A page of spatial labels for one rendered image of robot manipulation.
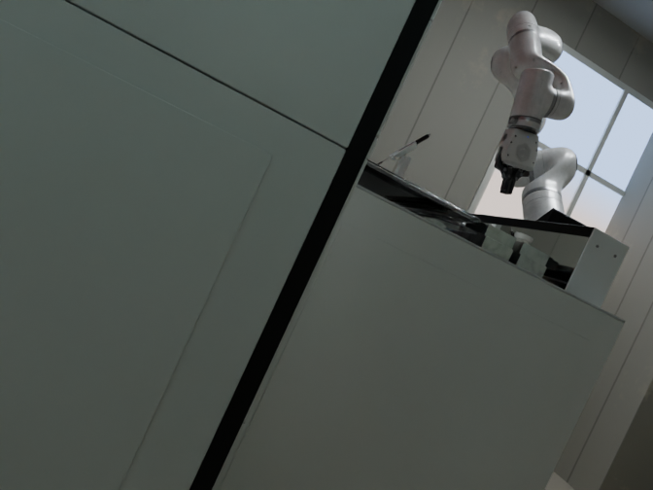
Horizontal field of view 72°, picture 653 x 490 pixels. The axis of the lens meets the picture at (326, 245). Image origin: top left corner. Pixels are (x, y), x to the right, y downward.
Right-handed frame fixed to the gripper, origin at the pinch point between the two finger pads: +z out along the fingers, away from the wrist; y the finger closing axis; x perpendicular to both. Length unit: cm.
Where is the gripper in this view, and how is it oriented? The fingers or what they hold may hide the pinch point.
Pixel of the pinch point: (507, 186)
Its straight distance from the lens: 135.1
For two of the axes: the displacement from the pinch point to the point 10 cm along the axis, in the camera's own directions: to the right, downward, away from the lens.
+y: 9.4, 2.1, 2.7
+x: -2.4, -1.3, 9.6
